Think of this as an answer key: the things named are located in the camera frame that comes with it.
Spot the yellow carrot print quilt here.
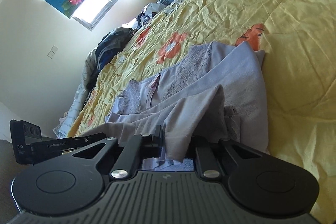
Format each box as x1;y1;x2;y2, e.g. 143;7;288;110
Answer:
68;0;335;223

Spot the white plastic bag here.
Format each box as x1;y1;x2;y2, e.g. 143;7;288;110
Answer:
136;3;166;30

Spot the dark folded clothes stack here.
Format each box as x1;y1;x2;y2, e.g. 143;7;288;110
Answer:
86;27;134;91

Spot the lavender long sleeve top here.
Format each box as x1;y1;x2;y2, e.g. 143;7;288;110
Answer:
86;42;269;171

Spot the white wall switch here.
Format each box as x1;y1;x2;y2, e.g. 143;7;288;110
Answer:
47;46;58;59

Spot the light grey text quilt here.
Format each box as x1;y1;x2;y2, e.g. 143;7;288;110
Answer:
53;48;97;139

